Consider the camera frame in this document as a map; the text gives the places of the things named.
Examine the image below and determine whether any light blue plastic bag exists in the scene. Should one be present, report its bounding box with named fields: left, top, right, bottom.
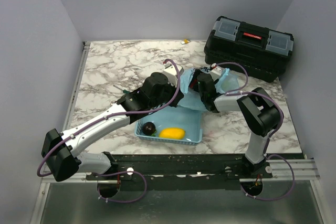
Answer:
left=178, top=67, right=239, bottom=113

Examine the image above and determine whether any yellow fake fruit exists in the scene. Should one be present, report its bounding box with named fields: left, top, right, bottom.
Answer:
left=159, top=127, right=185, bottom=140

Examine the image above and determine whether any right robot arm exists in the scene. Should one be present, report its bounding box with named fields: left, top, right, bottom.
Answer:
left=189, top=69, right=284, bottom=178

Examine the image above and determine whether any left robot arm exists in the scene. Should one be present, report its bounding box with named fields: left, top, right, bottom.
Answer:
left=41, top=72, right=183, bottom=182

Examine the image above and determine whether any dark purple fake mangosteen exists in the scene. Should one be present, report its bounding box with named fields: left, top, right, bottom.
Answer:
left=142, top=122, right=157, bottom=136

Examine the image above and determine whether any light blue plastic basket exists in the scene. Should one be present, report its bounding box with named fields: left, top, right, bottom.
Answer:
left=134, top=106, right=203, bottom=145

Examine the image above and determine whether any small yellow white tag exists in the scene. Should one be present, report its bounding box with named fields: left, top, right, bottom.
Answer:
left=181, top=39, right=190, bottom=45

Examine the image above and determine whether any black plastic toolbox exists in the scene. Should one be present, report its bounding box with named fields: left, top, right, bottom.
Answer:
left=204, top=16, right=294, bottom=83

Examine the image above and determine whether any aluminium extrusion bar left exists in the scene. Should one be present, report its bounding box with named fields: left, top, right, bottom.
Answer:
left=41, top=173, right=87, bottom=183

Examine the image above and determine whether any aluminium extrusion bar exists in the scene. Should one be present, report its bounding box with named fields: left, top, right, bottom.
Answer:
left=41, top=173, right=87, bottom=183
left=265, top=159, right=320, bottom=181

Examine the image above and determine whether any aluminium extrusion bar right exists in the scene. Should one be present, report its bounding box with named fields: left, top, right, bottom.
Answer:
left=265, top=159, right=320, bottom=181

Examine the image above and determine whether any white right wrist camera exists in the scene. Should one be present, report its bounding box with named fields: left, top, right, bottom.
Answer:
left=209, top=63, right=222, bottom=83

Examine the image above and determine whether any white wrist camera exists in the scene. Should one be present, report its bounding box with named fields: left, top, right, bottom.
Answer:
left=162, top=62, right=178, bottom=87
left=209, top=63, right=222, bottom=83

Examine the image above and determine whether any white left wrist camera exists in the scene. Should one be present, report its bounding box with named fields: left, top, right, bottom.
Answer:
left=162, top=62, right=178, bottom=87

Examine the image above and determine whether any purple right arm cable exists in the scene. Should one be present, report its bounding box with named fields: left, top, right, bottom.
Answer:
left=209, top=61, right=296, bottom=201

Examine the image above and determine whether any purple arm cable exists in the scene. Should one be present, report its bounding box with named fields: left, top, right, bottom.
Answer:
left=36, top=58, right=182, bottom=204
left=209, top=61, right=296, bottom=201

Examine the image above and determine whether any black front mounting rail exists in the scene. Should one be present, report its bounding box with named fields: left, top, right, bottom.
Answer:
left=86, top=154, right=272, bottom=190

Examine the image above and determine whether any aluminium left side rail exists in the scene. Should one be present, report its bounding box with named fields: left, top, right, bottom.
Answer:
left=61, top=41, right=91, bottom=132

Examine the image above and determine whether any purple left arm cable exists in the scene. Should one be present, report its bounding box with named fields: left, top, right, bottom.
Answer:
left=36, top=58, right=182, bottom=204

